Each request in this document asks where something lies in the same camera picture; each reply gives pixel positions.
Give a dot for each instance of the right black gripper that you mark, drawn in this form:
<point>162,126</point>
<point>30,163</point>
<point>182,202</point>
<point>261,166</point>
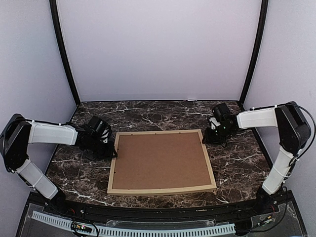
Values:
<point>210,139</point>

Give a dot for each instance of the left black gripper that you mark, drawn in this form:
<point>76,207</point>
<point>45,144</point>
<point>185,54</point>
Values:
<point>109,154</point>

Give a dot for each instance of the brown backing board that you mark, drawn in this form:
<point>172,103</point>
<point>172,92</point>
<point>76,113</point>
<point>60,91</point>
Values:
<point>160,160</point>

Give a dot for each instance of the light wooden picture frame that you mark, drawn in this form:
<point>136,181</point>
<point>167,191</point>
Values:
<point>160,163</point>

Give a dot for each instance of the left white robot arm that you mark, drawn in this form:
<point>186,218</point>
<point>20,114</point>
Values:
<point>20,133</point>

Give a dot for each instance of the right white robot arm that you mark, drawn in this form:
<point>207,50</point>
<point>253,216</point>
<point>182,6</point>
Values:
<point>295,136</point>

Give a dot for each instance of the small circuit board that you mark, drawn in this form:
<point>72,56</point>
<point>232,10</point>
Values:
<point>79,228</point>

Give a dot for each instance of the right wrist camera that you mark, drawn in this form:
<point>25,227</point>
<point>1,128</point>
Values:
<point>221,113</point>

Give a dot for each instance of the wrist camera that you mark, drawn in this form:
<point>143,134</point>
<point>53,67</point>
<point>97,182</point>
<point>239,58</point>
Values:
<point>221,113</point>
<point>99,129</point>

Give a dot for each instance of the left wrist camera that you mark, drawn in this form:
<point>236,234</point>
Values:
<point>99,129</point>

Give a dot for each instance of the black front rail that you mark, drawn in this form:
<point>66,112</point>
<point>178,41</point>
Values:
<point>239,211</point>

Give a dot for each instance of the white slotted cable duct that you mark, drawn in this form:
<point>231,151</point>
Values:
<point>138,229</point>

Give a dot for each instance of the right black corner post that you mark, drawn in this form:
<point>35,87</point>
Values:
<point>255,52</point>

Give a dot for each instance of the black corner post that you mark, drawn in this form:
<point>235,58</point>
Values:
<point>62,51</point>
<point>255,52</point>

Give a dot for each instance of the left black corner post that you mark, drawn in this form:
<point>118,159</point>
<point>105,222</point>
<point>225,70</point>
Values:
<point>62,51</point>

